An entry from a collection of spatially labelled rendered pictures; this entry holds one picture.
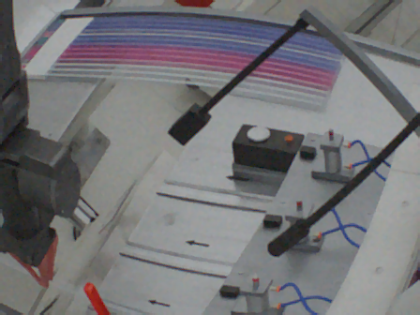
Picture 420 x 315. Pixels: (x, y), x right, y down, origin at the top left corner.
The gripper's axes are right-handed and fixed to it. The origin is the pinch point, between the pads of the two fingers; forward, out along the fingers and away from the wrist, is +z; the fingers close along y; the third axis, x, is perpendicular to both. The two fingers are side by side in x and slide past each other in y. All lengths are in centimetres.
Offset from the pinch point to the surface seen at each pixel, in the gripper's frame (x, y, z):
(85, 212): 36, 62, 50
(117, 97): 62, 121, 70
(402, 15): -9, 159, 50
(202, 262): -16.1, 11.5, 1.0
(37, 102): 20.2, 33.8, 1.1
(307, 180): -25.1, 20.2, -5.1
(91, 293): -13.1, -6.7, -9.2
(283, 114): -15.4, 37.5, 0.9
